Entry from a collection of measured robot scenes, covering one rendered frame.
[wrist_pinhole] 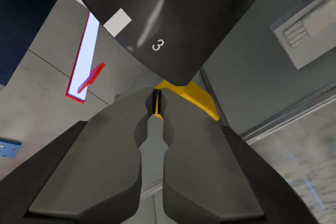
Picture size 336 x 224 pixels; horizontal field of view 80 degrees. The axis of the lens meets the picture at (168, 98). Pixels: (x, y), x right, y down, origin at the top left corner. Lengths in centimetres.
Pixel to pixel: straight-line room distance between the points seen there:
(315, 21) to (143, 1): 62
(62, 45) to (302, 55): 147
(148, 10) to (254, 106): 77
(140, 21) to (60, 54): 152
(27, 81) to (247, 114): 168
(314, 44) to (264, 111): 29
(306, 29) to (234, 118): 43
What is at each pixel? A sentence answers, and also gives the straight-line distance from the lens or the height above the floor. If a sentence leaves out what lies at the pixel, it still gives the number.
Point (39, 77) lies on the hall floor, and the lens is 193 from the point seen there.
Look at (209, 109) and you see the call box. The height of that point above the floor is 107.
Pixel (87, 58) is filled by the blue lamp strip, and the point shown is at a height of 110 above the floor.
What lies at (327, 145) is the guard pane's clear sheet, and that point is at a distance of 83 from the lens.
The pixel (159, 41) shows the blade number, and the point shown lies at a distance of 24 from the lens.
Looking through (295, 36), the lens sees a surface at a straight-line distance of 77.
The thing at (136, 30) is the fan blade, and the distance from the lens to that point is 24.
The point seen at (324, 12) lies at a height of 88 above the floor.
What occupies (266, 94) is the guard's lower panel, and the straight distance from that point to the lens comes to 94.
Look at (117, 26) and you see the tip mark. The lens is 25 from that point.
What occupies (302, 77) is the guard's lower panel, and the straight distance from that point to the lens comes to 94.
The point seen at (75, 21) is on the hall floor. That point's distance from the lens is 158.
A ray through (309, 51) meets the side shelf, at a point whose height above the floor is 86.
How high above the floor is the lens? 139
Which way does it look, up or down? 43 degrees down
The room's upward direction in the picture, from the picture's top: 168 degrees clockwise
